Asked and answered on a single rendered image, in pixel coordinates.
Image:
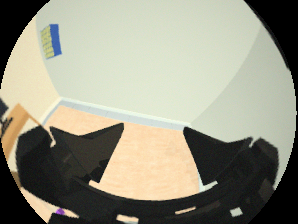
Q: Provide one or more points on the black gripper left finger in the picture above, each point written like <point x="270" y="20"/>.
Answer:
<point x="93" y="150"/>

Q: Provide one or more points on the purple block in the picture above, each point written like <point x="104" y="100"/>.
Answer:
<point x="61" y="211"/>

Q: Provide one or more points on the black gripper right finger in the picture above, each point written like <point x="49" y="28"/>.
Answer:
<point x="211" y="155"/>

